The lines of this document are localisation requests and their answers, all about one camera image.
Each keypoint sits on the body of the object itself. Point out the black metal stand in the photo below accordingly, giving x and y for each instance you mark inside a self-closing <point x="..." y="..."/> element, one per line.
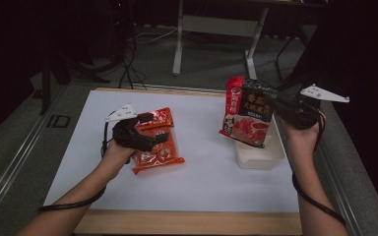
<point x="288" y="55"/>

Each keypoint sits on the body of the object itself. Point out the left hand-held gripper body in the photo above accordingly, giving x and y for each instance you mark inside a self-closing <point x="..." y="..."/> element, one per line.
<point x="131" y="132"/>

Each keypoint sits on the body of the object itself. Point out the clear packet of orange cubes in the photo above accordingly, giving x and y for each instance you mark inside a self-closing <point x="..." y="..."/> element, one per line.
<point x="164" y="154"/>

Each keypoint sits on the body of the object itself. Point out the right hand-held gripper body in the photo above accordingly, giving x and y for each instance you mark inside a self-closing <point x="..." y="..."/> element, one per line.
<point x="298" y="113"/>

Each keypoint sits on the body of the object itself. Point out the black floor bracket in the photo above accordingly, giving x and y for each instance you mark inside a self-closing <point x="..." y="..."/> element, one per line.
<point x="58" y="121"/>

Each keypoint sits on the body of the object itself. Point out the white metal desk frame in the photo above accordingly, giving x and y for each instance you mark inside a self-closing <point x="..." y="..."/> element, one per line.
<point x="216" y="25"/>

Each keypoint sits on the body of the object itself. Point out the person's right hand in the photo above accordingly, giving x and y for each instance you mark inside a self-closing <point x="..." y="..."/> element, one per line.
<point x="300" y="137"/>

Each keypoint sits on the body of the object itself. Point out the red seasoning packet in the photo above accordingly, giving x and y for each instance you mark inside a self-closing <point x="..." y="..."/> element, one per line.
<point x="160" y="118"/>

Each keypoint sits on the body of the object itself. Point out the person's left hand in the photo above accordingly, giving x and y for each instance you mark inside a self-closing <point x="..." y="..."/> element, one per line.
<point x="118" y="154"/>

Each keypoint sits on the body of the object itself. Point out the black tripod stand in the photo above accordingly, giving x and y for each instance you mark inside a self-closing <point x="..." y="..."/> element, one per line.
<point x="59" y="72"/>

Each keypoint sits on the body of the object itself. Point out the red and black soup packet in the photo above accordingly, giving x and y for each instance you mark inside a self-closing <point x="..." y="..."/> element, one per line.
<point x="249" y="111"/>

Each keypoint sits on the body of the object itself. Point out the white plastic box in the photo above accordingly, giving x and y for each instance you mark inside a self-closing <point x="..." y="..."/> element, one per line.
<point x="262" y="157"/>

